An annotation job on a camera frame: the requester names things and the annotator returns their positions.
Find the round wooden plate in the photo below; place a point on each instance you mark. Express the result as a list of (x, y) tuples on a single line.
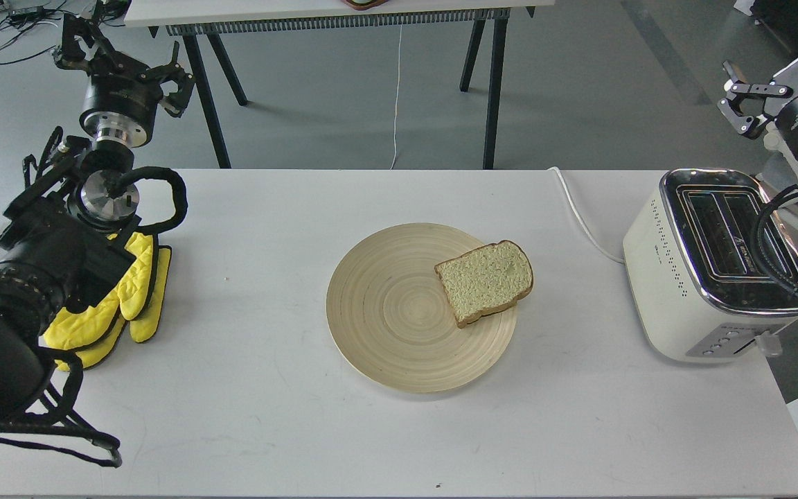
[(390, 318)]

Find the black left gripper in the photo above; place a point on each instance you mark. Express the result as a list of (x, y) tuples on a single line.
[(117, 107)]

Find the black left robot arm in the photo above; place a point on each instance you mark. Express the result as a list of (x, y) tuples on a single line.
[(65, 247)]

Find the white background table black legs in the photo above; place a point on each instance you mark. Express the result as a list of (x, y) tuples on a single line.
[(189, 20)]

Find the slice of bread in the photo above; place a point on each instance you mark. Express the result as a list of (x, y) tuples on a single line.
[(486, 280)]

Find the yellow oven mitt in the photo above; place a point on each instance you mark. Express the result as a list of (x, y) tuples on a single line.
[(134, 305)]

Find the cream two-slot toaster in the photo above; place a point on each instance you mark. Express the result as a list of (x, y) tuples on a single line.
[(700, 295)]

